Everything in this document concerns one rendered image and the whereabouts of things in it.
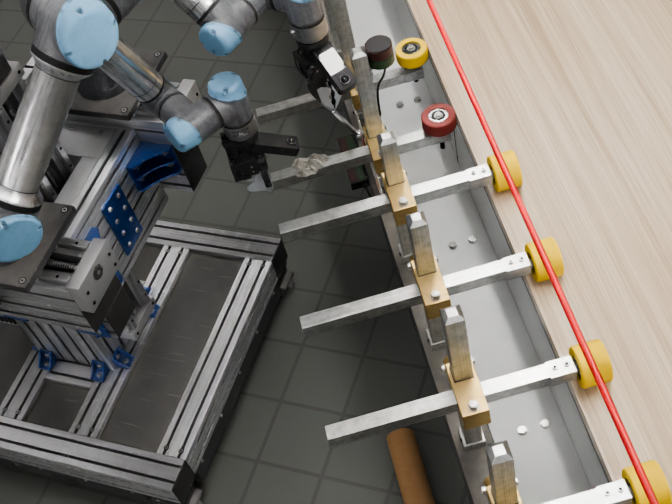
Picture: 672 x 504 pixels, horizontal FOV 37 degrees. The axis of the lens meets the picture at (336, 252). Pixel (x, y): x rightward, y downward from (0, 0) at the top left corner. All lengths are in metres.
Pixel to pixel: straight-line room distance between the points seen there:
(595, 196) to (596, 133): 0.18
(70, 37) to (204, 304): 1.37
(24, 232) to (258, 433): 1.23
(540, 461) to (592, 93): 0.84
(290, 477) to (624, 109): 1.37
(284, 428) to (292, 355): 0.25
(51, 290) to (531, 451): 1.06
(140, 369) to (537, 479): 1.30
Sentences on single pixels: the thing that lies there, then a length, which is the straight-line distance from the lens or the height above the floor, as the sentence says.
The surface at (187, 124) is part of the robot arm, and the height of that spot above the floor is 1.15.
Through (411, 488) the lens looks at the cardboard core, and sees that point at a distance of 2.72.
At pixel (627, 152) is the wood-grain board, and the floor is 0.90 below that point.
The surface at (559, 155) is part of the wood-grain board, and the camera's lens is 2.23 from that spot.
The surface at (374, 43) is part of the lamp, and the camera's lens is 2.20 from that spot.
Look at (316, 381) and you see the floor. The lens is 3.01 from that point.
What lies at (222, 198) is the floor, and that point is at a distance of 3.54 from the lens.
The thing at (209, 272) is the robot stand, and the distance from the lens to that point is 3.07.
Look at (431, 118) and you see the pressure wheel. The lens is 2.33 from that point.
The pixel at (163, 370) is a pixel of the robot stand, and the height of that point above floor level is 0.21.
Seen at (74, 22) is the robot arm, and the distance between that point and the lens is 1.81.
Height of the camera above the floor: 2.54
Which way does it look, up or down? 51 degrees down
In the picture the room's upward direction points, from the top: 17 degrees counter-clockwise
